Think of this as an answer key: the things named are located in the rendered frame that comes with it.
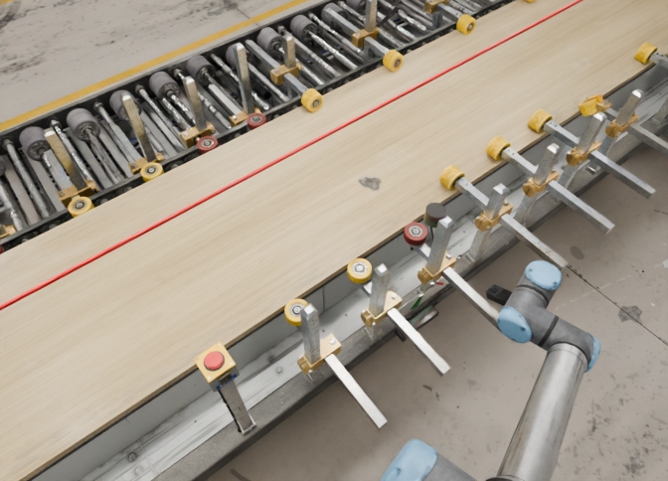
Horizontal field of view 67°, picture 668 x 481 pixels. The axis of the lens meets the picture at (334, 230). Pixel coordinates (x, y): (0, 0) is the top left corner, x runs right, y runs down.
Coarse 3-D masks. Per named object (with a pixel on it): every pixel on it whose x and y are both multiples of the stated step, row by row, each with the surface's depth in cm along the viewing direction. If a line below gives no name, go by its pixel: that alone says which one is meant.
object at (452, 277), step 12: (420, 252) 175; (444, 276) 170; (456, 276) 168; (456, 288) 167; (468, 288) 165; (468, 300) 165; (480, 300) 162; (480, 312) 163; (492, 312) 160; (492, 324) 160
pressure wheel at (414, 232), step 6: (408, 228) 174; (414, 228) 174; (420, 228) 174; (408, 234) 172; (414, 234) 173; (420, 234) 173; (426, 234) 172; (408, 240) 173; (414, 240) 171; (420, 240) 171
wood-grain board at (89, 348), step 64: (576, 0) 262; (640, 0) 262; (448, 64) 230; (512, 64) 230; (576, 64) 230; (640, 64) 230; (256, 128) 204; (320, 128) 204; (384, 128) 204; (448, 128) 204; (512, 128) 204; (128, 192) 184; (192, 192) 184; (256, 192) 184; (320, 192) 184; (384, 192) 184; (448, 192) 184; (0, 256) 167; (64, 256) 167; (128, 256) 167; (192, 256) 167; (256, 256) 167; (320, 256) 167; (0, 320) 154; (64, 320) 154; (128, 320) 154; (192, 320) 154; (256, 320) 154; (0, 384) 142; (64, 384) 142; (128, 384) 142; (0, 448) 132; (64, 448) 132
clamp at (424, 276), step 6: (444, 258) 171; (444, 264) 169; (450, 264) 170; (420, 270) 169; (426, 270) 168; (438, 270) 168; (420, 276) 168; (426, 276) 167; (432, 276) 166; (438, 276) 170; (426, 282) 167
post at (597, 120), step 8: (600, 112) 174; (592, 120) 175; (600, 120) 173; (592, 128) 177; (600, 128) 178; (584, 136) 181; (592, 136) 178; (584, 144) 183; (584, 152) 186; (568, 168) 194; (576, 168) 193; (568, 176) 196; (560, 184) 202; (568, 184) 201
